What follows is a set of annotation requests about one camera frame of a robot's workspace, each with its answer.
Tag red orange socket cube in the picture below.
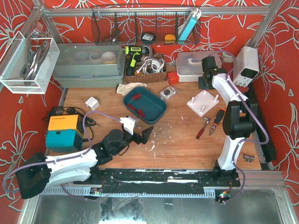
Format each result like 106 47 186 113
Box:
167 71 179 85

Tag green yellow power drill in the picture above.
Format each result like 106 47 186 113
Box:
124 45 150 76

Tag red mat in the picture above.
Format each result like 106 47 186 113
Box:
222 62 249 93

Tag white plastic toolbox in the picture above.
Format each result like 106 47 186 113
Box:
176 51 212 82

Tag black cables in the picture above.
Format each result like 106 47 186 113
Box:
42 106 103 128

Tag red handled ratchet wrench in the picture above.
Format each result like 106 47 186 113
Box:
196 117 211 140

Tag teal plastic tray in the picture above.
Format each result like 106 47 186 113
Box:
123 87 167 125

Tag grey plastic storage box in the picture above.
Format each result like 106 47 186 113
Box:
52 43 125 88

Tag clear acrylic box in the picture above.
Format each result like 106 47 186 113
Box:
0 32 60 94

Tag blue white box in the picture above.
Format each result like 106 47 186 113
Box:
178 11 198 44

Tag orange teal device box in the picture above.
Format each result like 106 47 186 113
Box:
46 114 84 153

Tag white power adapter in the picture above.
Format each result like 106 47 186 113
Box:
85 97 100 111

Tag black wire basket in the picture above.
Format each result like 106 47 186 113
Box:
91 3 201 45

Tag small metal fitting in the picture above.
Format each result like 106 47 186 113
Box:
243 154 255 163

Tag white work glove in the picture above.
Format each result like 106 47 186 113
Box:
115 82 148 96

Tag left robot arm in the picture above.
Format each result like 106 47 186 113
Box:
15 126 153 199

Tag white power supply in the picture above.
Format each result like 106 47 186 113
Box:
233 46 259 87

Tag wicker basket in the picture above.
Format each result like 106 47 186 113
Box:
124 53 167 83

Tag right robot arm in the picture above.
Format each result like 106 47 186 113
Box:
198 55 258 179

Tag large red spring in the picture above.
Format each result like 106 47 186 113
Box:
132 93 142 100

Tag white cable bundle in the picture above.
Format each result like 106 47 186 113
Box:
137 58 165 74

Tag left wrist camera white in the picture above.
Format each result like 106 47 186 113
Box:
120 116 138 135

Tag white peg board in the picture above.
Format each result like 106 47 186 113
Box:
187 90 219 117

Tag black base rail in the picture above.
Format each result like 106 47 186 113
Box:
73 168 241 195

